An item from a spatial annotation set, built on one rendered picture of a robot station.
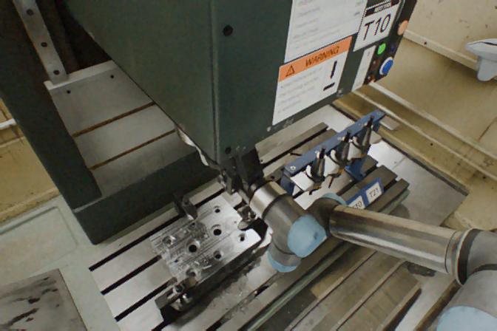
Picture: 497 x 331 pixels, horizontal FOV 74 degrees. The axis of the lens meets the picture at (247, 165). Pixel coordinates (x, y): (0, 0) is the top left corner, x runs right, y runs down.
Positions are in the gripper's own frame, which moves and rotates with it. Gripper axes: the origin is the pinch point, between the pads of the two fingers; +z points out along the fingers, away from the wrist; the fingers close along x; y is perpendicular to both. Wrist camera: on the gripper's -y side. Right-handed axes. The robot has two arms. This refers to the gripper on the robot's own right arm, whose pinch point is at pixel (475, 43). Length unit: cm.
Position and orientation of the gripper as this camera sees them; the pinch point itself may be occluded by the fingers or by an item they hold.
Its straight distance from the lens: 73.8
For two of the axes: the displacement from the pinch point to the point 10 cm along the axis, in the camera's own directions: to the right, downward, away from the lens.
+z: -9.3, -2.9, 2.1
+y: -0.4, 6.7, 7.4
